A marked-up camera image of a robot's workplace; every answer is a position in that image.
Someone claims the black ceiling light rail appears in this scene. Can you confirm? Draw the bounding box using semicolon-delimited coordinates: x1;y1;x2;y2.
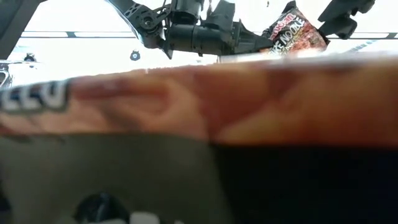
20;30;398;39

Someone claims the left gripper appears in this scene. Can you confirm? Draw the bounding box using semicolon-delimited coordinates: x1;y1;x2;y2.
164;21;275;60

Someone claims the grey ceiling pipe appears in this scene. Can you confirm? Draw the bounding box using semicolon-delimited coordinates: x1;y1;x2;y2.
345;39;379;54

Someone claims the black Fire Noodle packet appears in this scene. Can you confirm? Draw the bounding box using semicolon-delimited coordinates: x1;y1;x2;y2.
262;1;330;57
0;54;398;224

